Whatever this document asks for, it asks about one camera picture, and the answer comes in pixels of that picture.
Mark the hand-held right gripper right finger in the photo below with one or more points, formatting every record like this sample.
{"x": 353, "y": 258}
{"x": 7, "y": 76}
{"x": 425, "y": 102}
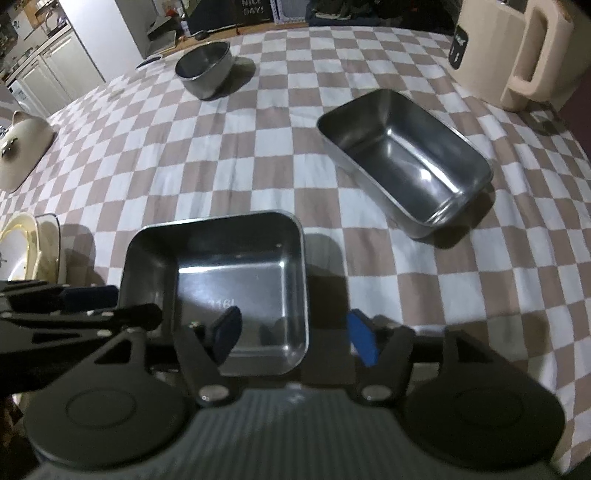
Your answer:
{"x": 362, "y": 339}

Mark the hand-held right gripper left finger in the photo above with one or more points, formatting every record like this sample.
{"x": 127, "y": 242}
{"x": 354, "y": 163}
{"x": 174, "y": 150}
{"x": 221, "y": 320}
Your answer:
{"x": 226, "y": 333}

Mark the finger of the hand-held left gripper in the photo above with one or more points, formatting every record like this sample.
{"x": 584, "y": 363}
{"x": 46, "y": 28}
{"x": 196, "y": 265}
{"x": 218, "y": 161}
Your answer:
{"x": 134, "y": 317}
{"x": 90, "y": 297}

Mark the square steel container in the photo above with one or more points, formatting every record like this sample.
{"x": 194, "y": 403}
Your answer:
{"x": 231, "y": 258}

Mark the rectangular steel container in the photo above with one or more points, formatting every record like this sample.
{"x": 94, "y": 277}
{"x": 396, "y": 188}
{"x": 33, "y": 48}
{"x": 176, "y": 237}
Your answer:
{"x": 406, "y": 157}

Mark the small dark round bowl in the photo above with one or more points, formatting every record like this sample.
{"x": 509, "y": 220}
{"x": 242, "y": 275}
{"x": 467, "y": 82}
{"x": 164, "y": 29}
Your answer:
{"x": 203, "y": 76}

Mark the white cat-shaped ceramic lid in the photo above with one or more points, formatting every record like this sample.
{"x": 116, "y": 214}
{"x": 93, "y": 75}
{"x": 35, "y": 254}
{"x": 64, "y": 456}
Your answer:
{"x": 23, "y": 147}

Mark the checkered tablecloth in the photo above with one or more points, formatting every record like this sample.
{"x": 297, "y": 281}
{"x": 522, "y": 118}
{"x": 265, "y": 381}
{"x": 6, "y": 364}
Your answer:
{"x": 277, "y": 152}

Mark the white kitchen base cabinet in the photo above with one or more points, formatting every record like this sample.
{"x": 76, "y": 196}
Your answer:
{"x": 64, "y": 69}

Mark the cream electric jug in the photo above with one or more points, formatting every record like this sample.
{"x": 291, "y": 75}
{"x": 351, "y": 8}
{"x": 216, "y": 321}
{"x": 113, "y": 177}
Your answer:
{"x": 485, "y": 60}

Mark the maroon cloth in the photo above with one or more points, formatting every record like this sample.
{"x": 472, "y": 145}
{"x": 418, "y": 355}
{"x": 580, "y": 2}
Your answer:
{"x": 579, "y": 106}

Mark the black letter board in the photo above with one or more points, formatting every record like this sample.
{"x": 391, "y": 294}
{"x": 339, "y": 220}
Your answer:
{"x": 251, "y": 9}

